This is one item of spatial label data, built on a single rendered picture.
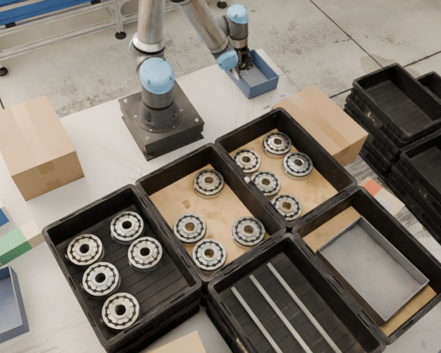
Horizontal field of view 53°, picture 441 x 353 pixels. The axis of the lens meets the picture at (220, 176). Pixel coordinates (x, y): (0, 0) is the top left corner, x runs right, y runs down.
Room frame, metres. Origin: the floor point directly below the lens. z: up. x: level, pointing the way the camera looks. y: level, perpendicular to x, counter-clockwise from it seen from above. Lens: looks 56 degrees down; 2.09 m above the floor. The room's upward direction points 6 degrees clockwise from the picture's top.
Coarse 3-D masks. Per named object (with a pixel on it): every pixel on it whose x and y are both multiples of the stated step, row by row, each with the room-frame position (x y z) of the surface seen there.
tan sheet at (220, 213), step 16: (192, 176) 0.85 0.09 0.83; (160, 192) 0.78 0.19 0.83; (176, 192) 0.79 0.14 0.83; (192, 192) 0.79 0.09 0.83; (224, 192) 0.80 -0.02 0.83; (160, 208) 0.72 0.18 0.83; (176, 208) 0.72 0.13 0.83; (192, 208) 0.73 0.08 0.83; (208, 208) 0.74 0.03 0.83; (224, 208) 0.74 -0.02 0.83; (240, 208) 0.75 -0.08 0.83; (208, 224) 0.68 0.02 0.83; (224, 224) 0.68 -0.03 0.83; (224, 240) 0.63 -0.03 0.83; (208, 256) 0.57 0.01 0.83
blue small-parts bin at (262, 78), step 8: (256, 56) 1.58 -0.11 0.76; (256, 64) 1.57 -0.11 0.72; (264, 64) 1.53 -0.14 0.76; (248, 72) 1.52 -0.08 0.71; (256, 72) 1.53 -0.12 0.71; (264, 72) 1.52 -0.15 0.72; (272, 72) 1.48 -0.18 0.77; (232, 80) 1.46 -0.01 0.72; (240, 80) 1.42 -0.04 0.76; (248, 80) 1.47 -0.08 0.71; (256, 80) 1.48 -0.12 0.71; (264, 80) 1.48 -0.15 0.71; (272, 80) 1.42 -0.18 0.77; (240, 88) 1.41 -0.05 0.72; (248, 88) 1.37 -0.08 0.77; (256, 88) 1.38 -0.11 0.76; (264, 88) 1.40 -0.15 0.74; (272, 88) 1.43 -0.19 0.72; (248, 96) 1.36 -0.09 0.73
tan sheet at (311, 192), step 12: (252, 144) 1.02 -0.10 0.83; (264, 156) 0.97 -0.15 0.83; (264, 168) 0.92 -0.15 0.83; (276, 168) 0.92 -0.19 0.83; (312, 168) 0.94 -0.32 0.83; (288, 180) 0.88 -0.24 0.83; (312, 180) 0.89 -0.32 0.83; (324, 180) 0.89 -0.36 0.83; (288, 192) 0.83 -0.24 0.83; (300, 192) 0.83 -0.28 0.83; (312, 192) 0.84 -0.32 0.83; (324, 192) 0.84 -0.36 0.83; (336, 192) 0.85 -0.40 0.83; (312, 204) 0.79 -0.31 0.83
